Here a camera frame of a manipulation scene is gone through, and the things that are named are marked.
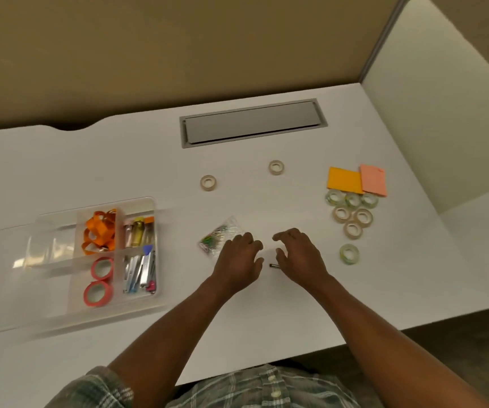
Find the person's right hand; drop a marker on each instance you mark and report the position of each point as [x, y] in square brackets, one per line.
[301, 261]

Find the person's left hand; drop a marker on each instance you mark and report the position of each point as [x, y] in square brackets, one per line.
[238, 263]

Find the bag of coloured paper clips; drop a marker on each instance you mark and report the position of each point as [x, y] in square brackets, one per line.
[216, 240]

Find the green clear tape roll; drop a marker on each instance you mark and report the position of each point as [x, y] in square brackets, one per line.
[375, 200]
[328, 198]
[347, 201]
[342, 255]

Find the small beige tape roll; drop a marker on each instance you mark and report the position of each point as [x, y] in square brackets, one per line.
[270, 167]
[202, 183]

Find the orange sticky note pad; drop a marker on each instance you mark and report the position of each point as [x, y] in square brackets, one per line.
[344, 180]

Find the clear tube orange cap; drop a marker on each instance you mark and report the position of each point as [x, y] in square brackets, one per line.
[149, 220]

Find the yellow tube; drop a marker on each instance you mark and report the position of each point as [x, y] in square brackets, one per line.
[138, 231]

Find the pink sticky note pad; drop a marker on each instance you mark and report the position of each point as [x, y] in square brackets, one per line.
[374, 180]

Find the pink tape roll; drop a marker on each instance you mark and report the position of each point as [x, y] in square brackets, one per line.
[87, 295]
[93, 269]

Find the clear plastic organizer box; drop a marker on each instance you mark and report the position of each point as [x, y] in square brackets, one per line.
[57, 250]

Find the person's left forearm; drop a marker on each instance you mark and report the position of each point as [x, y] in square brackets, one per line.
[172, 344]

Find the person's right forearm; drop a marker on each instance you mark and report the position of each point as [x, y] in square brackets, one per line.
[393, 352]

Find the green plaid shirt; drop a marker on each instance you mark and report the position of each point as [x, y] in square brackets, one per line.
[248, 388]

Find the white divider panel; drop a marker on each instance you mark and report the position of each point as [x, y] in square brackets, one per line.
[440, 114]

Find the tan partition panel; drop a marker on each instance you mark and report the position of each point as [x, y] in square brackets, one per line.
[478, 29]
[163, 50]

